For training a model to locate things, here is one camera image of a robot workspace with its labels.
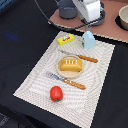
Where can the yellow toy bread loaf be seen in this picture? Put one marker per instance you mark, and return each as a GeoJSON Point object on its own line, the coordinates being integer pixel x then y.
{"type": "Point", "coordinates": [71, 65]}

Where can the yellow toy butter box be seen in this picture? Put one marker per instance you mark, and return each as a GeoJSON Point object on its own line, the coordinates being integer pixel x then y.
{"type": "Point", "coordinates": [65, 39]}

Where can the red toy tomato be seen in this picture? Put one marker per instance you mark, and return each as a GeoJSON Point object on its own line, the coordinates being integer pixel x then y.
{"type": "Point", "coordinates": [56, 94]}

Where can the light blue milk carton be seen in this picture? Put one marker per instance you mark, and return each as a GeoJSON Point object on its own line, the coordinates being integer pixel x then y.
{"type": "Point", "coordinates": [88, 40]}

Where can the grey toy saucepan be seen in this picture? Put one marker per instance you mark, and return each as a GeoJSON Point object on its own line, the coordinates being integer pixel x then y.
{"type": "Point", "coordinates": [102, 17]}

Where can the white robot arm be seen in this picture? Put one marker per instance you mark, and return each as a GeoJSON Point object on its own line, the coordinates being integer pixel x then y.
{"type": "Point", "coordinates": [89, 9]}

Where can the woven beige placemat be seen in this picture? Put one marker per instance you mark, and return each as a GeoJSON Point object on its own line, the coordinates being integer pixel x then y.
{"type": "Point", "coordinates": [77, 106]}

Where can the grey toy cooking pot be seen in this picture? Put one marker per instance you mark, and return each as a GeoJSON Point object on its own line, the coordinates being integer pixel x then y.
{"type": "Point", "coordinates": [67, 9]}

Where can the beige bowl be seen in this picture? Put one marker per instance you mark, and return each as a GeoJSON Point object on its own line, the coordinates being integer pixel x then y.
{"type": "Point", "coordinates": [123, 14]}

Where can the toy fork wooden handle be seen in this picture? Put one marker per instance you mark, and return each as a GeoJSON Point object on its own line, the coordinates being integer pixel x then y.
{"type": "Point", "coordinates": [54, 76]}

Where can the toy knife wooden handle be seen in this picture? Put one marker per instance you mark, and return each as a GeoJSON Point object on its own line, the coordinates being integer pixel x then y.
{"type": "Point", "coordinates": [80, 56]}

